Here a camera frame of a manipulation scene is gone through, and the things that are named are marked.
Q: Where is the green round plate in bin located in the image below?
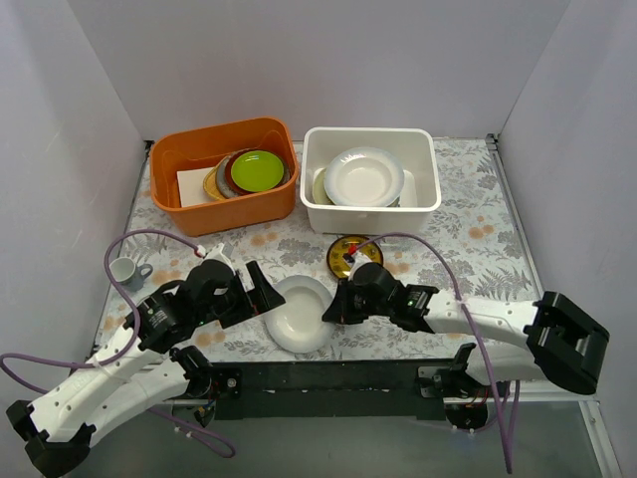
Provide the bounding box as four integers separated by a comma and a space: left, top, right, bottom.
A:
230, 149, 286, 193

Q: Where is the dark red plate in bin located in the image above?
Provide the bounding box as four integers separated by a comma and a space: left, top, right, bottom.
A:
223, 148, 292, 196

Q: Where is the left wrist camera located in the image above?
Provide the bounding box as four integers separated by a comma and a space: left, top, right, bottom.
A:
195, 243, 233, 268

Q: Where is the cream plate with twig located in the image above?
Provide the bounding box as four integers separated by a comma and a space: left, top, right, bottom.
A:
313, 168, 332, 205

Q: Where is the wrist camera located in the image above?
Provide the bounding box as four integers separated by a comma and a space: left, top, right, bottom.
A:
342, 244, 371, 277
195, 243, 233, 268

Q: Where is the woven mat in bin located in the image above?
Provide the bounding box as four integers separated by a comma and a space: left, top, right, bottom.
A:
203, 165, 228, 201

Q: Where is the orange plastic bin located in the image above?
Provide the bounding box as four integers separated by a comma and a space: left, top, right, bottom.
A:
149, 117, 300, 237

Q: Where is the white deep bowl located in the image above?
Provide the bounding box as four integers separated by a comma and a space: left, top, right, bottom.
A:
323, 146, 405, 207

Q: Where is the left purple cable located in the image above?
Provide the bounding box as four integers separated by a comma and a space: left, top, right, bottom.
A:
0, 229, 236, 458

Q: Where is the yellow brown patterned plate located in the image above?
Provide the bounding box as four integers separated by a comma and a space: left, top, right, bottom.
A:
326, 235, 384, 279

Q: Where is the grey plate in bin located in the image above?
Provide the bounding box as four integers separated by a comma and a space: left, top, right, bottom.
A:
215, 154, 239, 199

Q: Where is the white scalloped paper plate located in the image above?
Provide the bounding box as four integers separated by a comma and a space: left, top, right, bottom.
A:
263, 275, 335, 354

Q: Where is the floral patterned table mat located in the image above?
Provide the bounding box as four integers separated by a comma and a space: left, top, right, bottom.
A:
120, 138, 539, 361

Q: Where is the white plastic bin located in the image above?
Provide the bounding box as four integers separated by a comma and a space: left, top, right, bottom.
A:
300, 126, 442, 236

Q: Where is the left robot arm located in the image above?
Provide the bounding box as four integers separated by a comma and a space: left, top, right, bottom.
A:
7, 259, 285, 477

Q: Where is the white paper in bin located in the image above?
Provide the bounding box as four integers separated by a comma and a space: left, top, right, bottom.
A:
176, 167, 214, 208

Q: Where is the teal white dotted mug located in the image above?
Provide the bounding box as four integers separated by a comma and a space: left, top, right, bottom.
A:
109, 257, 153, 293

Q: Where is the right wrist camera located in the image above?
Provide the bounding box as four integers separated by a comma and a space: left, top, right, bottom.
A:
342, 244, 371, 277

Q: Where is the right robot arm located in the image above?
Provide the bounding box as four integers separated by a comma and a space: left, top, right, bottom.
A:
321, 263, 610, 396

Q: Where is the aluminium frame rail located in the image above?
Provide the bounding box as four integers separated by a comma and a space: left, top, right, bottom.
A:
75, 382, 620, 477

